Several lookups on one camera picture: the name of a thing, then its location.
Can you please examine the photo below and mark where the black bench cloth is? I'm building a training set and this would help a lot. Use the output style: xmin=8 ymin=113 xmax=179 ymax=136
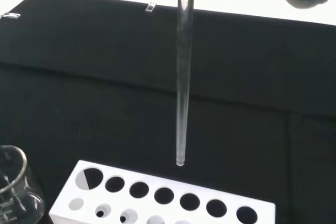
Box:
xmin=0 ymin=0 xmax=336 ymax=224

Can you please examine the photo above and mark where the clear glass beaker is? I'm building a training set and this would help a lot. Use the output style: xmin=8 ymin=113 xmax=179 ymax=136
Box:
xmin=0 ymin=144 xmax=46 ymax=224

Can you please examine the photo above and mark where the white test tube rack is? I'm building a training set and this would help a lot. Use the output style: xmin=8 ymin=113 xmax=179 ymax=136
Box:
xmin=48 ymin=159 xmax=276 ymax=224

